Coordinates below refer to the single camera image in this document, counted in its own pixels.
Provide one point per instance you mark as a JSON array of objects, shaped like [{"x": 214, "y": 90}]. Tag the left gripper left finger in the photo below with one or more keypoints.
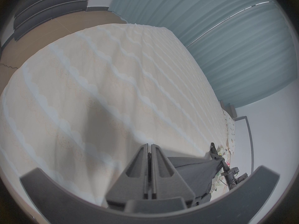
[{"x": 135, "y": 183}]

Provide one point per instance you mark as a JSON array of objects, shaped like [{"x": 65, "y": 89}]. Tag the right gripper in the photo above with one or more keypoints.
[{"x": 233, "y": 172}]

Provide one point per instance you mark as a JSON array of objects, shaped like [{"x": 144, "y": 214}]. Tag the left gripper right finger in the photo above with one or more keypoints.
[{"x": 168, "y": 183}]

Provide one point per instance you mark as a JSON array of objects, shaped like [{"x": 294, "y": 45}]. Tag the black T-shirt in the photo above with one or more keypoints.
[{"x": 193, "y": 169}]

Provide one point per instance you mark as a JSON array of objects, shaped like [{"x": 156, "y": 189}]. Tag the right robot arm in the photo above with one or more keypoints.
[{"x": 241, "y": 177}]

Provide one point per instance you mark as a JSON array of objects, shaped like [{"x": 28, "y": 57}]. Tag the white printed pyjama top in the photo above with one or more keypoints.
[{"x": 224, "y": 152}]

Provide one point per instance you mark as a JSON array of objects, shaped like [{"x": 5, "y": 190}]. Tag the white printed pillow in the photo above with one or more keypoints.
[{"x": 230, "y": 127}]

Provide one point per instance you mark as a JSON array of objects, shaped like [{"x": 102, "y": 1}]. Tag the grey bedside table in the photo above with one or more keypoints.
[{"x": 231, "y": 110}]

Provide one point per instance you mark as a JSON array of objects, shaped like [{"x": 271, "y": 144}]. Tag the bed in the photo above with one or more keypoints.
[{"x": 93, "y": 78}]

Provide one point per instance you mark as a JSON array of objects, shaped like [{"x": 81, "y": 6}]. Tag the black padded bench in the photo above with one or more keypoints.
[{"x": 51, "y": 10}]

